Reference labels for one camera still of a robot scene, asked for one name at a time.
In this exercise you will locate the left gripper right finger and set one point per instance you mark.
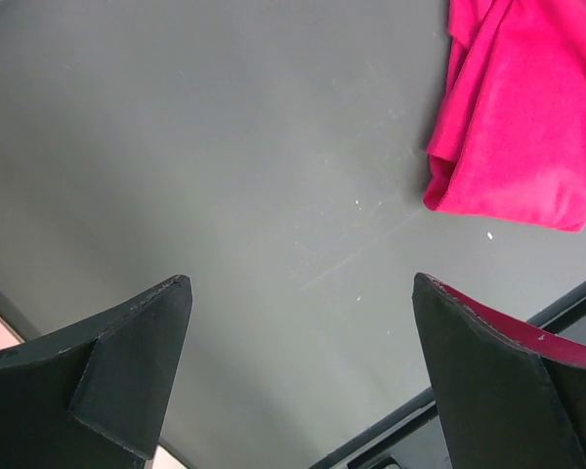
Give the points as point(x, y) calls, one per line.
point(509, 394)

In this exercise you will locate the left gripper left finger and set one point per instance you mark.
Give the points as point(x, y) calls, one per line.
point(94, 394)

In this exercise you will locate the pink t shirt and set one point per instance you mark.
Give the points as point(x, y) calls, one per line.
point(510, 138)

